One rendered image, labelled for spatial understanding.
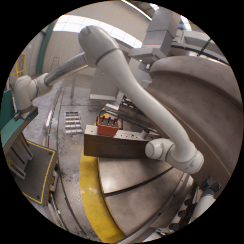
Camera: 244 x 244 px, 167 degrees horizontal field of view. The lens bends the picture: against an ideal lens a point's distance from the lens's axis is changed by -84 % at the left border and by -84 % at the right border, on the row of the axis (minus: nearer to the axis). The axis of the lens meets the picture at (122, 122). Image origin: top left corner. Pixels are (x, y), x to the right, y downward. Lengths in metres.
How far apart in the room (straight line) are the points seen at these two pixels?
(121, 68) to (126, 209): 1.05
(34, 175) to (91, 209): 0.74
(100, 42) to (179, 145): 0.39
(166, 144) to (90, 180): 1.09
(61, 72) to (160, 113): 0.56
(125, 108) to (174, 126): 1.60
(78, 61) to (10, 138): 0.61
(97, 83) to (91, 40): 3.32
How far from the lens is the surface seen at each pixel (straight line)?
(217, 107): 0.85
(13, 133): 0.67
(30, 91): 0.72
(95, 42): 0.29
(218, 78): 0.80
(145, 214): 1.08
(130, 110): 1.80
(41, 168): 1.09
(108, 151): 0.98
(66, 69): 0.55
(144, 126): 1.99
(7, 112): 0.80
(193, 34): 7.73
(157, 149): 0.39
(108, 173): 1.01
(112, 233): 1.33
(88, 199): 1.23
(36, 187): 1.06
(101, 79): 3.59
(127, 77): 0.27
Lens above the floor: 1.23
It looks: 30 degrees down
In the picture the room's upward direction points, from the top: 22 degrees clockwise
